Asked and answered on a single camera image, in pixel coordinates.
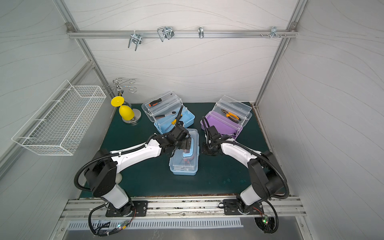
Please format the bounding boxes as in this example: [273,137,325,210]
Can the blue clear toolbox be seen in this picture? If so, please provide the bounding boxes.
[169,129,200,176]
[142,92,195,134]

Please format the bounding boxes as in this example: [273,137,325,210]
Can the purple clear toolbox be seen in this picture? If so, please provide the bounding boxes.
[205,96,252,139]

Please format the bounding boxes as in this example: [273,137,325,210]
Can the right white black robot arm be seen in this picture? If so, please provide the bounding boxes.
[203,126,290,208]

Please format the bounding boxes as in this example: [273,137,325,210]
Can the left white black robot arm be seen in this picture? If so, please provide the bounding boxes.
[74,125,192,210]

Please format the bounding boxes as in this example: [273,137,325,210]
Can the orange black pliers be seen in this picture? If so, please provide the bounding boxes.
[221,109,242,124]

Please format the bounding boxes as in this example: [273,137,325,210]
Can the orange black screwdriver in lid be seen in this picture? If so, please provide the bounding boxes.
[148,96,171,107]

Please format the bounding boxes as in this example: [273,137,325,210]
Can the yellow cone on metal stand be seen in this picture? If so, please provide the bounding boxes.
[111,96,142,125]

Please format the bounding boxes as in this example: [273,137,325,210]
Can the small metal clamp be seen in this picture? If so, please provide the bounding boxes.
[198,27,204,39]

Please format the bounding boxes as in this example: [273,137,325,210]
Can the middle metal hook clamp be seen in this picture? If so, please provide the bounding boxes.
[157,26,175,42]

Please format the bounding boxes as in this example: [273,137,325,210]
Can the metal hook clamp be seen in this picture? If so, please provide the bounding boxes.
[128,32,142,51]
[157,26,175,42]

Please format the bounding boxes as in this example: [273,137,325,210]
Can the left metal hook clamp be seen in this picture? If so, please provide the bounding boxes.
[128,32,142,51]

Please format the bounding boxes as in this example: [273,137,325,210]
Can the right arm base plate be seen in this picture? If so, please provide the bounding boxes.
[219,199,264,216]

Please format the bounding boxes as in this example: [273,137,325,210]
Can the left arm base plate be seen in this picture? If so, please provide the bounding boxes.
[106,201,149,218]

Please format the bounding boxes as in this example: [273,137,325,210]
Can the wire hook rack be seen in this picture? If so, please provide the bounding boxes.
[106,78,138,96]

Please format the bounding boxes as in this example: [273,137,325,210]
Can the right base cable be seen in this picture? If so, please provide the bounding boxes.
[254,199,280,234]

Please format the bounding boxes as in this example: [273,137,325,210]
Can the base cable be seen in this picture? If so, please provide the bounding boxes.
[87,203,136,237]
[254,199,280,234]

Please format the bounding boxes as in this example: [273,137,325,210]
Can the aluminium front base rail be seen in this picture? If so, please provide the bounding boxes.
[60,195,307,221]

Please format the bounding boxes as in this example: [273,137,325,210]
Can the white wire basket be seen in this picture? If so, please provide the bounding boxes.
[12,80,106,156]

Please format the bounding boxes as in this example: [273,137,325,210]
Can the left base cable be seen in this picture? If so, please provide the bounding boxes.
[87,203,136,237]

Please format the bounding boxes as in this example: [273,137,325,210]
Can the right metal bracket hook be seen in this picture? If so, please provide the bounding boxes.
[260,27,287,39]

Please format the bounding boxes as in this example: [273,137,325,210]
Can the aluminium crossbar rail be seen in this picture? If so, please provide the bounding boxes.
[67,29,299,39]

